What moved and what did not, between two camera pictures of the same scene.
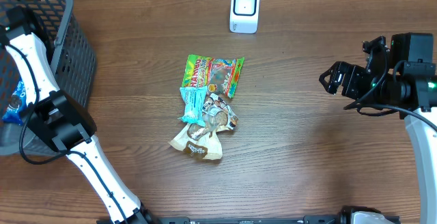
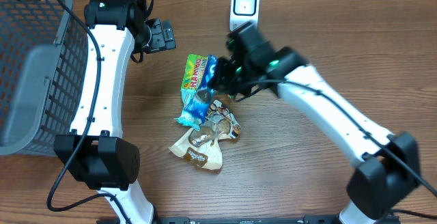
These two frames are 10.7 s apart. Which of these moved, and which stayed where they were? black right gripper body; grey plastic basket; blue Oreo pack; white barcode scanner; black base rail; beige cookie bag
Moved: black right gripper body; beige cookie bag; blue Oreo pack
Stayed: black base rail; white barcode scanner; grey plastic basket
